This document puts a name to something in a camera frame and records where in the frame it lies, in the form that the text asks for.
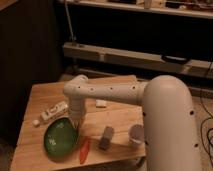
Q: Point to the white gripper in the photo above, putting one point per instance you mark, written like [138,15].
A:
[77,111]

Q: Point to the green ceramic bowl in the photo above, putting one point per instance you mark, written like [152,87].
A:
[60,138]

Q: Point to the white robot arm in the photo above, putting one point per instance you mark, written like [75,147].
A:
[170,129]

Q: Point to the white plastic bottle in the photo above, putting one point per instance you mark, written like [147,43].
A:
[51,113]

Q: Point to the small white sponge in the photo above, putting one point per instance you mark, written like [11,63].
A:
[101,103]

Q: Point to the orange carrot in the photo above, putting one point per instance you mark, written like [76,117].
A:
[84,150]

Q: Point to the grey rectangular block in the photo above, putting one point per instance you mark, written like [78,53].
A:
[106,138]

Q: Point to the wooden table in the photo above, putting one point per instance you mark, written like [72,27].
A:
[30,156]

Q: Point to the white paper cup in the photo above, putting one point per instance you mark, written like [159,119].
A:
[136,135]

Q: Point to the long white wooden bench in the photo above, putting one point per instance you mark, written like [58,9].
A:
[194,68]

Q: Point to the metal pole stand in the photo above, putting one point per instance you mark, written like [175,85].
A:
[72,37]

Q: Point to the upper shelf with items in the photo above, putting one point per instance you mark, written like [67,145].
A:
[152,6]

